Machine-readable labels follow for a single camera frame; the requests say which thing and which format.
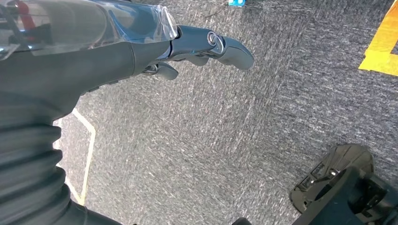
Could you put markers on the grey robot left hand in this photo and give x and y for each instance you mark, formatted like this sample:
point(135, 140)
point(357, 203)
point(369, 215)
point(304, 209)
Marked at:
point(62, 71)

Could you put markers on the yellow floor tape outline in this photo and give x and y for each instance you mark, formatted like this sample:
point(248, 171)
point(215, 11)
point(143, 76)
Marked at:
point(91, 152)
point(382, 46)

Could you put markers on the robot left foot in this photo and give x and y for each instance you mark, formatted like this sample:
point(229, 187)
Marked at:
point(348, 158)

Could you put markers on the blue metal shelf rack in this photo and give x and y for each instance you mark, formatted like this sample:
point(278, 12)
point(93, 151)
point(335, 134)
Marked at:
point(237, 2)

